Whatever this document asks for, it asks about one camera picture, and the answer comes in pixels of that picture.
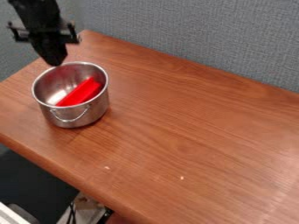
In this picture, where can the metal table leg frame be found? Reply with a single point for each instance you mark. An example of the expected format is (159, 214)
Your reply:
(84, 211)

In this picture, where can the white object bottom left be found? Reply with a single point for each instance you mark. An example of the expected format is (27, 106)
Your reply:
(10, 217)

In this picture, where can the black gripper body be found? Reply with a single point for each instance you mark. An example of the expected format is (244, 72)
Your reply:
(40, 18)

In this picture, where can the metal pot with handles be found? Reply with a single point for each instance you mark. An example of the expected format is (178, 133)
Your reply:
(56, 83)

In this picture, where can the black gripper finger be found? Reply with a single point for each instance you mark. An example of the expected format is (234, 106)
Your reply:
(50, 48)

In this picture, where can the red rectangular block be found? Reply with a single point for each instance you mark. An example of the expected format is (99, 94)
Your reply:
(82, 93)

